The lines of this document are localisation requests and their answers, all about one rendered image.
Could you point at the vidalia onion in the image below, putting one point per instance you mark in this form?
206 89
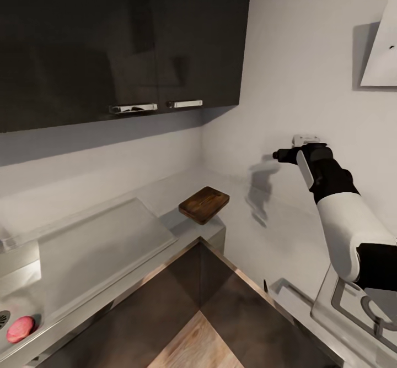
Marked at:
21 329

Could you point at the range hood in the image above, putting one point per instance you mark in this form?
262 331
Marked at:
381 69

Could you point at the cabinet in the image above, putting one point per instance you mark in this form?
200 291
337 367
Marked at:
66 62

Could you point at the burner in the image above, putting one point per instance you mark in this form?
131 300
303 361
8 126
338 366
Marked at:
352 316

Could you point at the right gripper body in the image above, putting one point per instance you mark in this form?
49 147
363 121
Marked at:
287 155

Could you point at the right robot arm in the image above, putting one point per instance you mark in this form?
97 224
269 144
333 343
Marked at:
361 248

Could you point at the drop in sink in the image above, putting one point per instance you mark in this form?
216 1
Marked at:
49 277

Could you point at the cutting board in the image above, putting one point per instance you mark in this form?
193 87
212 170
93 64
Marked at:
204 203

